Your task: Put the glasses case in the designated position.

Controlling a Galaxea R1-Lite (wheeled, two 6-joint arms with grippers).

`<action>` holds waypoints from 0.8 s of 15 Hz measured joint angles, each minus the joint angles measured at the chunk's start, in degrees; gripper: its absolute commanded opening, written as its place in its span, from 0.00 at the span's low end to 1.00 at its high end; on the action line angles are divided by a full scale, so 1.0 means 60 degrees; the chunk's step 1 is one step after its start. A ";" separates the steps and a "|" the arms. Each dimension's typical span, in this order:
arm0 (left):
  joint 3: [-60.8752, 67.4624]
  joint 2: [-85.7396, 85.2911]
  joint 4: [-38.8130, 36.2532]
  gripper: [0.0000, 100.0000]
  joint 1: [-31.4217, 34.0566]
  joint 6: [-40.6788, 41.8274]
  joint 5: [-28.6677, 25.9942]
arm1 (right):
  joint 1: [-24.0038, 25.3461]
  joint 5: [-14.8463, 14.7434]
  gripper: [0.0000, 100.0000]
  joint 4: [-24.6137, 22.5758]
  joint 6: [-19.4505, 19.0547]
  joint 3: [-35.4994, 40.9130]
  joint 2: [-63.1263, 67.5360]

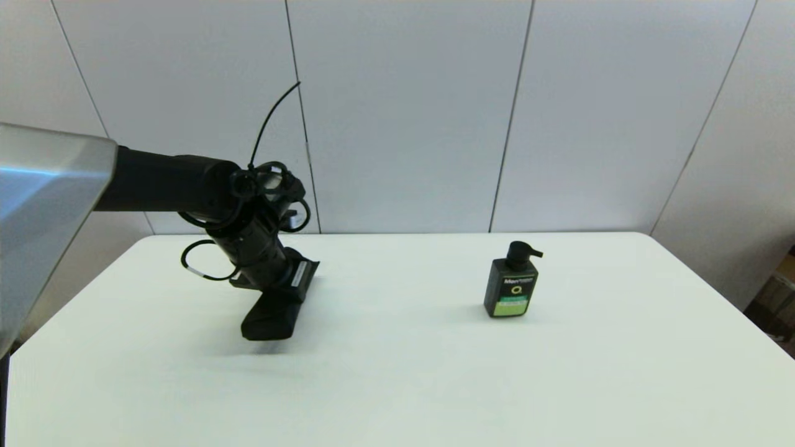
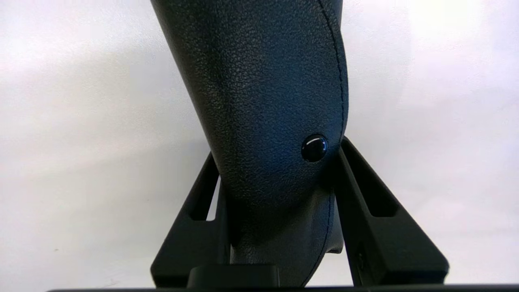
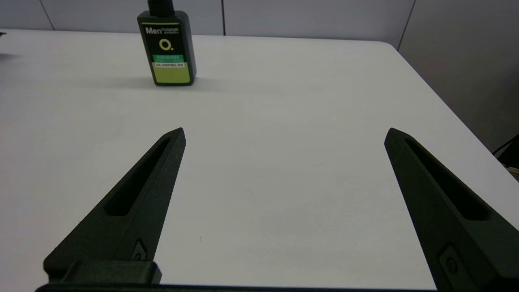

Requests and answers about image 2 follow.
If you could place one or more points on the black leather glasses case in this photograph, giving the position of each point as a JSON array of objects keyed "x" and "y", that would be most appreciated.
[{"x": 263, "y": 101}]

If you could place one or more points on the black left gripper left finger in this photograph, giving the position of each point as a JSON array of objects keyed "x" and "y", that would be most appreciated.
[{"x": 190, "y": 243}]

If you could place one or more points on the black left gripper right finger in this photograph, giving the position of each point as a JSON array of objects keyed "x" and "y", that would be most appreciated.
[{"x": 389, "y": 243}]

